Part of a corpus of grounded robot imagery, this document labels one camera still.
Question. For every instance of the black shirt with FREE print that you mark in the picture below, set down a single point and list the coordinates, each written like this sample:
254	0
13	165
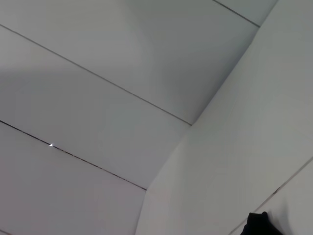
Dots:
261	225

